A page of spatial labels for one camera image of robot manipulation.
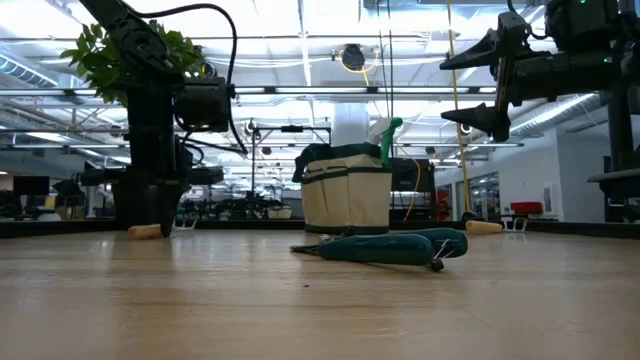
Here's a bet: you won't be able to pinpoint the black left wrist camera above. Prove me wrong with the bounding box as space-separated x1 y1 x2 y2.
174 76 235 134

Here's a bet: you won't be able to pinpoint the hand cultivator wooden handle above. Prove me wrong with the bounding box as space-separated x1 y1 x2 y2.
127 217 200 241

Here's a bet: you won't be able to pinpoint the yellow hanging cable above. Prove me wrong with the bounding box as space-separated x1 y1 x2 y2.
445 0 481 222

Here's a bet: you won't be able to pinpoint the left arm's black gripper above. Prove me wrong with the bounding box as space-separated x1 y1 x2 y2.
79 136 226 239

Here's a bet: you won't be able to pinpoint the right arm's black gripper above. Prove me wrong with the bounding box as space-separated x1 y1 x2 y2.
439 9 622 143

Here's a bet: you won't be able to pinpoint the black background monitor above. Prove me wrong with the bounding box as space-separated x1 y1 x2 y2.
12 175 51 197

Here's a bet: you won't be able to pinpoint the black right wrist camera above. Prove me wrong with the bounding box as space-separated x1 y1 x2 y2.
544 0 622 52

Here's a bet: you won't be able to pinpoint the black background rig frame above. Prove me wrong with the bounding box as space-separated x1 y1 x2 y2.
249 124 334 202

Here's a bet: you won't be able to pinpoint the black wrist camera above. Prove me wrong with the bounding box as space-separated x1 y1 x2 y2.
174 76 235 134
544 0 622 52

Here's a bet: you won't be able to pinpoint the hand fork wooden handle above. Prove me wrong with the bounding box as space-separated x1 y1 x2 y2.
464 215 530 235

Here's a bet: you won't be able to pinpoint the black aluminium table frame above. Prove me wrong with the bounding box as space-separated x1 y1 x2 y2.
0 218 640 240

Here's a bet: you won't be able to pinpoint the black hanging cable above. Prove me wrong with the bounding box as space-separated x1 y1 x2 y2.
377 0 397 121

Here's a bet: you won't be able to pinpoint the white pillar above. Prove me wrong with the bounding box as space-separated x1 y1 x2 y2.
332 102 372 147

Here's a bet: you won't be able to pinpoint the black ceiling cord reel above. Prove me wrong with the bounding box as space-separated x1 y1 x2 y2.
341 43 367 72

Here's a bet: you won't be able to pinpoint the black cabinet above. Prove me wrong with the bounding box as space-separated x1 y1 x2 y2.
391 157 437 222

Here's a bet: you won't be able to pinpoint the left wrist's black cable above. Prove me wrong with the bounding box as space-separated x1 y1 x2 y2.
127 2 250 155

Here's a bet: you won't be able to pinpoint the pruning shears green handles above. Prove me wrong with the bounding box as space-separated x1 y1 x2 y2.
289 227 470 273

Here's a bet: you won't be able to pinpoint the green spray bottle white nozzle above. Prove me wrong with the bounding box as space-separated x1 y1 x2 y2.
367 117 405 169

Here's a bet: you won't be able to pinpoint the green potted plant black pot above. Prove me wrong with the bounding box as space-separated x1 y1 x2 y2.
59 19 206 231

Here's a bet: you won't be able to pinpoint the red box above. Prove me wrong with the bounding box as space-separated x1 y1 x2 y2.
509 201 544 215

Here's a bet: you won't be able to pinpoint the beige green gardening bag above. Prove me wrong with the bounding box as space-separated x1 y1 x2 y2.
292 142 394 236

